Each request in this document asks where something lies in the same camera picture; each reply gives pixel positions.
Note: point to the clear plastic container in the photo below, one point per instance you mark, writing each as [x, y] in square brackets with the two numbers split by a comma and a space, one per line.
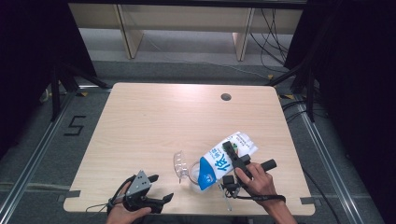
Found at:
[180, 163]

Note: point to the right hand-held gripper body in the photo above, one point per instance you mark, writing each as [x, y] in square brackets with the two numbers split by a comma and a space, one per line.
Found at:
[229, 181]

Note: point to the grey tape strip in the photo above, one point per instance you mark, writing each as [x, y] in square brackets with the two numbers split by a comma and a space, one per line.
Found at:
[307, 200]
[70, 195]

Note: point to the blue and white milk carton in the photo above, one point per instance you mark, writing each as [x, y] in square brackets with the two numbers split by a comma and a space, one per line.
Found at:
[214, 161]

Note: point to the person's left hand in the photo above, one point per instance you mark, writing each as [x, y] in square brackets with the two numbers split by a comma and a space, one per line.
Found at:
[123, 217]

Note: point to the black curtain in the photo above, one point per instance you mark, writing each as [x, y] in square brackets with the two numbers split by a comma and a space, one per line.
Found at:
[358, 77]
[28, 62]

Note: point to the light wooden shelf unit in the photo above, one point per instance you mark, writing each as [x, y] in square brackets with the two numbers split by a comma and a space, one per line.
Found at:
[186, 17]

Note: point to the person's right hand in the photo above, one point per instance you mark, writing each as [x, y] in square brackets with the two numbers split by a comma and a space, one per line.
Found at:
[261, 186]

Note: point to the black metal stand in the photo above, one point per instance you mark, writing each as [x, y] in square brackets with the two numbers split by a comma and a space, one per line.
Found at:
[56, 93]
[309, 93]

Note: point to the metal floor rail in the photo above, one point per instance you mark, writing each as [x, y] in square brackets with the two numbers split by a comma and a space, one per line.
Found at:
[37, 155]
[323, 161]

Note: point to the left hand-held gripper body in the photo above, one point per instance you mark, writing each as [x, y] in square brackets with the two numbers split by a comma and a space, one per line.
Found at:
[138, 185]

